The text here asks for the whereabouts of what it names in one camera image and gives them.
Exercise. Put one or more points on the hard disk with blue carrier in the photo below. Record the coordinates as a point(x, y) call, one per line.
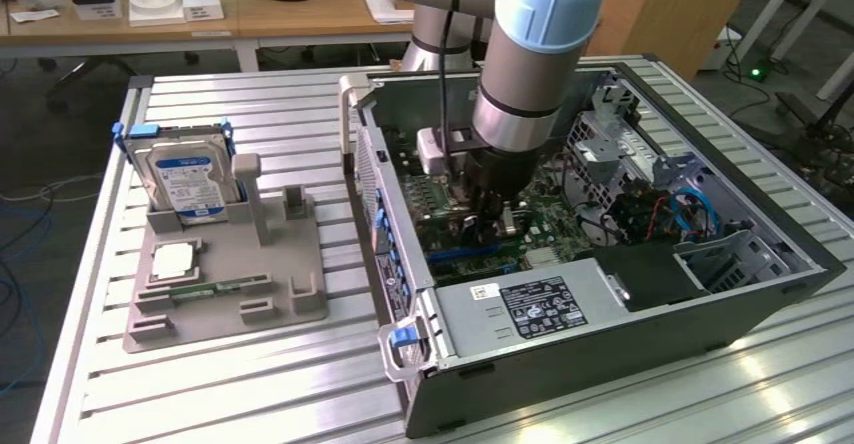
point(187, 184)

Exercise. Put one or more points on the grey power supply unit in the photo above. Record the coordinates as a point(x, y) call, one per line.
point(467, 324)

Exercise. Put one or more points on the white electrical box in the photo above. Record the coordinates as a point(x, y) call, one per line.
point(726, 49)

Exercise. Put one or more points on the black office chair base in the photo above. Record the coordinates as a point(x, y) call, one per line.
point(86, 71)

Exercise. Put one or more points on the black metal stand foot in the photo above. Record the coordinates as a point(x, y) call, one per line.
point(794, 104)

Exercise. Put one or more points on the grey plastic parts rack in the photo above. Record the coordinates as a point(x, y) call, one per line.
point(227, 314)

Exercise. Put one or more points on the white round holder block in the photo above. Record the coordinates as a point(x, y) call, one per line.
point(154, 11)

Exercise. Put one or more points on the perforated metal disk bay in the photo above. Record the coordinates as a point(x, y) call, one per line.
point(600, 184)

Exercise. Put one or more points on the wooden cabinet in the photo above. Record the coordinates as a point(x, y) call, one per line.
point(667, 14)

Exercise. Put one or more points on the white box with black lid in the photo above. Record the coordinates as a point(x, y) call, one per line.
point(94, 4)

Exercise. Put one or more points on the black plastic cover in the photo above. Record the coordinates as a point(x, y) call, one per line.
point(654, 274)

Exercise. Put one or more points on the small silver chipset heatsink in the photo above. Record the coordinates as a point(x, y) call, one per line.
point(545, 259)

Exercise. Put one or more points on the black box with green light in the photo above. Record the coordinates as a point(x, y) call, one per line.
point(755, 72)

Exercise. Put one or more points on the small white printed box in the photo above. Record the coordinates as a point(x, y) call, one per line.
point(201, 8)

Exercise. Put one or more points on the white desk frame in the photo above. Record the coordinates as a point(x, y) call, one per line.
point(780, 14)

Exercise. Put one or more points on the white paper slip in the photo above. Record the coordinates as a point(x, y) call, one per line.
point(34, 15)

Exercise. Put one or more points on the grey metal disk bay tray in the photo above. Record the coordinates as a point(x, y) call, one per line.
point(734, 264)

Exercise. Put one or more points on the white paper stack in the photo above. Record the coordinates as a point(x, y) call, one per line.
point(387, 14)

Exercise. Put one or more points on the blue slot retention clip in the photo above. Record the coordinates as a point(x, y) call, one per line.
point(397, 275)
point(379, 209)
point(403, 298)
point(389, 250)

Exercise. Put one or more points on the green motherboard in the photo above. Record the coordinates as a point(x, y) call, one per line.
point(540, 234)

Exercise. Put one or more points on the black open PC case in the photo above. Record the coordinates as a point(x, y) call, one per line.
point(600, 364)

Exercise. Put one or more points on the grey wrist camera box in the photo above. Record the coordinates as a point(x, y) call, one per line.
point(433, 151)

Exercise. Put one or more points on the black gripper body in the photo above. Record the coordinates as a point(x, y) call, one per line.
point(500, 171)

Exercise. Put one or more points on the wooden desk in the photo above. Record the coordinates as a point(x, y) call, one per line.
point(66, 34)
point(333, 19)

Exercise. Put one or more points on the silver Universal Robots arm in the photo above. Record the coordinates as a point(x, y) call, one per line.
point(533, 64)

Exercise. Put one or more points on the silver CPU chip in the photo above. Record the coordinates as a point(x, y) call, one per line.
point(173, 261)

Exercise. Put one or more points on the blue expansion slot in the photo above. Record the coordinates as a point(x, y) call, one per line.
point(460, 255)

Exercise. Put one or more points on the blue case latch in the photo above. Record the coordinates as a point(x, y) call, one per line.
point(400, 337)

